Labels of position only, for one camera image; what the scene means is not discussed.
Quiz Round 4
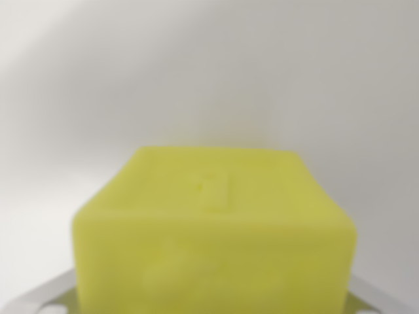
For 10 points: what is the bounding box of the yellow cube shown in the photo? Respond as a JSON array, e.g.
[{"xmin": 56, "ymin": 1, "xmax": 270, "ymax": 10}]
[{"xmin": 71, "ymin": 145, "xmax": 358, "ymax": 314}]

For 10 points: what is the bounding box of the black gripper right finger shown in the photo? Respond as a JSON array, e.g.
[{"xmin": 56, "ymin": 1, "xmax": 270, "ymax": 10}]
[{"xmin": 345, "ymin": 273, "xmax": 419, "ymax": 314}]

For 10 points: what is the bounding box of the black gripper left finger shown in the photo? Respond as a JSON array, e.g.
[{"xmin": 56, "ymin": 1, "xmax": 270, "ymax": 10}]
[{"xmin": 0, "ymin": 268, "xmax": 81, "ymax": 314}]

